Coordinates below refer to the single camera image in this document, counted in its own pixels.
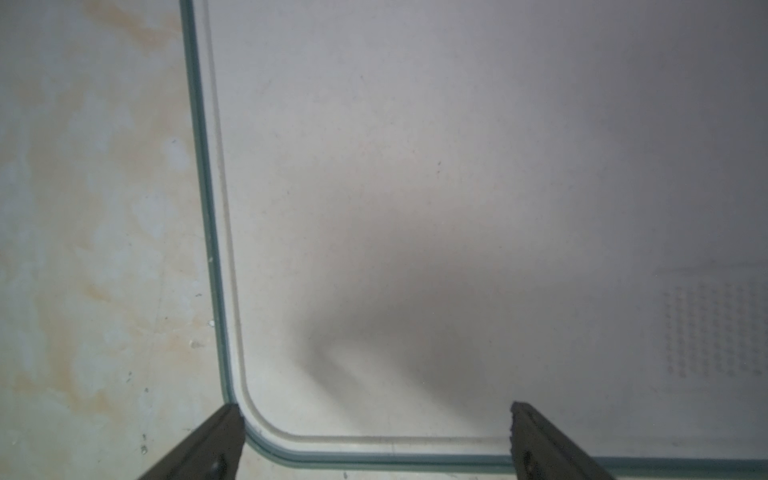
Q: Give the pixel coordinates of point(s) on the white green-rimmed cutting board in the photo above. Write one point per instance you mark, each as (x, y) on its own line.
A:
(420, 212)

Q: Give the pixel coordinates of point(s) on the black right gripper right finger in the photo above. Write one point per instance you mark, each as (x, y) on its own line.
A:
(540, 451)

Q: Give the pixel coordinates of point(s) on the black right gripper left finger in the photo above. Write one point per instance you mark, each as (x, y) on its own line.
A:
(210, 452)

